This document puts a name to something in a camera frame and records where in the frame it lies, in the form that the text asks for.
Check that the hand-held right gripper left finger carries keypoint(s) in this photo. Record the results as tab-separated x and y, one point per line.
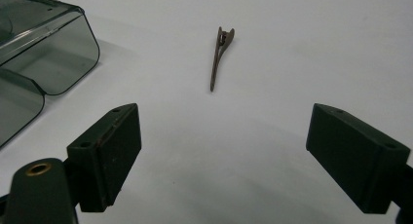
107	156

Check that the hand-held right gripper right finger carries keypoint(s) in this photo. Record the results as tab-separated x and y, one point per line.
350	156

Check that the smoky clear plastic box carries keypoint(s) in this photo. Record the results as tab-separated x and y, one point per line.
48	52

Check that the brown hair clip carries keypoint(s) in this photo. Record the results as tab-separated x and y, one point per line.
218	56

